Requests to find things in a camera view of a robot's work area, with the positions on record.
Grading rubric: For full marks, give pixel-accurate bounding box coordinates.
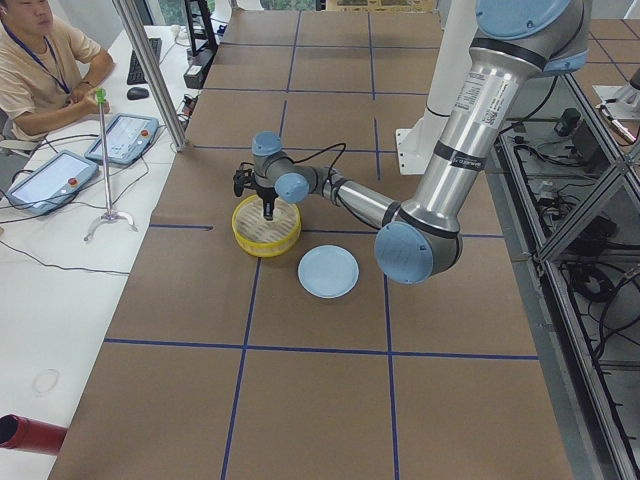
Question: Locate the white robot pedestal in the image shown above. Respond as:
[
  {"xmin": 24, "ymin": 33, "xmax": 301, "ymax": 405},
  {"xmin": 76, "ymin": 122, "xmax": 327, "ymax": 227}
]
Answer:
[{"xmin": 394, "ymin": 0, "xmax": 481, "ymax": 176}]

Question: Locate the aluminium frame post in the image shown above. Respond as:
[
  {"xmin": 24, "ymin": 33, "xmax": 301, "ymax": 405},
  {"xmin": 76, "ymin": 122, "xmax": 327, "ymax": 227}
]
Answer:
[{"xmin": 112, "ymin": 0, "xmax": 187, "ymax": 152}]

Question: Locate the black camera mount wrist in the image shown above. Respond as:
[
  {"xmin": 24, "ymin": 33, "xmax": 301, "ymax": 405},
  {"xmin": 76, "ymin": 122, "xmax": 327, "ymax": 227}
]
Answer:
[{"xmin": 233, "ymin": 161, "xmax": 256, "ymax": 198}]

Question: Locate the black computer box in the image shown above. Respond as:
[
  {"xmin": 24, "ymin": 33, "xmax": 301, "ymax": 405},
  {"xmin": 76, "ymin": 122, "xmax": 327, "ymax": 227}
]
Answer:
[{"xmin": 183, "ymin": 48, "xmax": 215, "ymax": 89}]

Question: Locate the near teach pendant tablet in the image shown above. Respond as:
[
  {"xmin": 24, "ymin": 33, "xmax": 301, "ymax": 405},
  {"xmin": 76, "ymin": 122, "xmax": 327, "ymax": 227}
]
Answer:
[{"xmin": 6, "ymin": 150, "xmax": 98, "ymax": 215}]

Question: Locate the teach pendant tablet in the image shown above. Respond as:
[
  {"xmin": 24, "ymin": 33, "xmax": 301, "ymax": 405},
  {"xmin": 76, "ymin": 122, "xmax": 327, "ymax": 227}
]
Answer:
[
  {"xmin": 106, "ymin": 113, "xmax": 160, "ymax": 166},
  {"xmin": 6, "ymin": 150, "xmax": 98, "ymax": 215}
]

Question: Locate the seated person beige shirt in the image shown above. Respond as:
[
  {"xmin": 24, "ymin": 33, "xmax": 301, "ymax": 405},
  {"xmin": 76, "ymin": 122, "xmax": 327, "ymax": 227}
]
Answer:
[{"xmin": 1, "ymin": 1, "xmax": 114, "ymax": 141}]

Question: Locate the red cylinder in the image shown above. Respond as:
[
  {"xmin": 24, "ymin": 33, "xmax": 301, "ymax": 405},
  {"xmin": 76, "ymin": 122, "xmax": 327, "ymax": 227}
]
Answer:
[{"xmin": 1, "ymin": 414, "xmax": 67, "ymax": 456}]

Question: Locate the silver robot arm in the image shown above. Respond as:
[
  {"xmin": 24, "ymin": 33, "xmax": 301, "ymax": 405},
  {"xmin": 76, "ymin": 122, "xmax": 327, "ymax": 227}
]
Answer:
[{"xmin": 234, "ymin": 1, "xmax": 592, "ymax": 284}]

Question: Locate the black computer mouse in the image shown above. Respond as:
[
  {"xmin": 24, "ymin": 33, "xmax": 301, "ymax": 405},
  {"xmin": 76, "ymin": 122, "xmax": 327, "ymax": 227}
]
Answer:
[{"xmin": 126, "ymin": 87, "xmax": 150, "ymax": 101}]

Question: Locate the metal grabber stick green handle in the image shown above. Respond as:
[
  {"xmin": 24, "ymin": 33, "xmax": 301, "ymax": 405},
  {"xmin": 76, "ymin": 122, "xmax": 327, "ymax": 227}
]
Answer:
[{"xmin": 84, "ymin": 87, "xmax": 138, "ymax": 243}]

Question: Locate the black keyboard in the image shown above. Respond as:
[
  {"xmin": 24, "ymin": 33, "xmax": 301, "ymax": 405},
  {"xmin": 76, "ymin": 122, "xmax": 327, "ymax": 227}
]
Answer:
[{"xmin": 126, "ymin": 37, "xmax": 164, "ymax": 85}]

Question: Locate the yellow bamboo steamer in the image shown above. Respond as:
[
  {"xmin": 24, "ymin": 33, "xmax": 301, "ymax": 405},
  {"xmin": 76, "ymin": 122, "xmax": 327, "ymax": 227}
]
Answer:
[{"xmin": 231, "ymin": 195, "xmax": 302, "ymax": 258}]

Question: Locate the black cable wrist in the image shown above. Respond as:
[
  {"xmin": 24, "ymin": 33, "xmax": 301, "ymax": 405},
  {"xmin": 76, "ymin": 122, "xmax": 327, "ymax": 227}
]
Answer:
[{"xmin": 292, "ymin": 142, "xmax": 348, "ymax": 189}]

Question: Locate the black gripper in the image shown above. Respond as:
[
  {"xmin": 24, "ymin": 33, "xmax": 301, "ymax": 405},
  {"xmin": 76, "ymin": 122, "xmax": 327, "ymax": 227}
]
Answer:
[{"xmin": 255, "ymin": 184, "xmax": 278, "ymax": 221}]

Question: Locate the far teach pendant tablet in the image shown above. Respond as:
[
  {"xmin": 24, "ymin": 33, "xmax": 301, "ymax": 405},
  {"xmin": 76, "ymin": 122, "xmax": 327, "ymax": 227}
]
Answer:
[{"xmin": 106, "ymin": 113, "xmax": 160, "ymax": 166}]

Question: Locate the light blue plate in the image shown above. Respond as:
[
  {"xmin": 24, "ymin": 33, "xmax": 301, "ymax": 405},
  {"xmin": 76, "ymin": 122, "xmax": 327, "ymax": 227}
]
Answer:
[{"xmin": 297, "ymin": 245, "xmax": 360, "ymax": 299}]

